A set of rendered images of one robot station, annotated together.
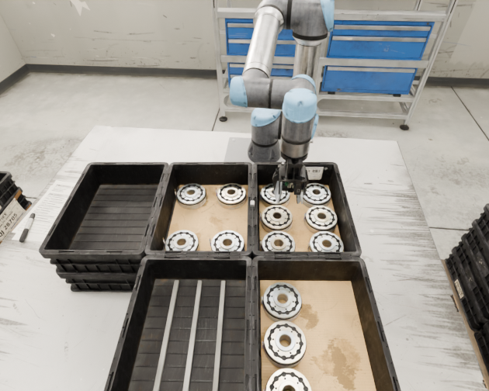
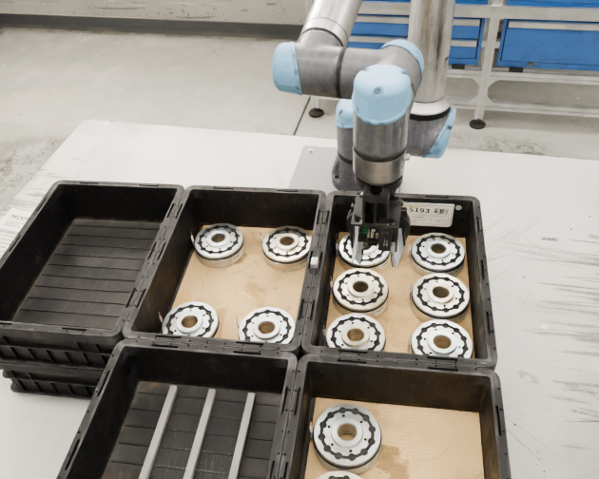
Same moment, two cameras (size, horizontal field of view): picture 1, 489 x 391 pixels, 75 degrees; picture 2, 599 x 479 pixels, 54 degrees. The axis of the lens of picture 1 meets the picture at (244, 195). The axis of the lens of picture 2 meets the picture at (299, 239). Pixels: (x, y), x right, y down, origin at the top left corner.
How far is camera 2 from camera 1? 13 cm
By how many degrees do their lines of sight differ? 7
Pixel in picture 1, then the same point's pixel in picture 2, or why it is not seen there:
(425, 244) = not seen: outside the picture
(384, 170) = (585, 216)
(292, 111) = (364, 104)
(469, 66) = not seen: outside the picture
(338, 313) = (447, 467)
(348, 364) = not seen: outside the picture
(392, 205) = (590, 281)
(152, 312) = (127, 435)
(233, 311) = (261, 447)
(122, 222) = (100, 282)
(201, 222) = (230, 290)
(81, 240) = (31, 309)
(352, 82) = (557, 50)
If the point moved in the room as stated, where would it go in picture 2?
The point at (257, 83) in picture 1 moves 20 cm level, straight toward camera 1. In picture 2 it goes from (318, 54) to (296, 131)
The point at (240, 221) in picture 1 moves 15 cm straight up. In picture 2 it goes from (297, 293) to (290, 237)
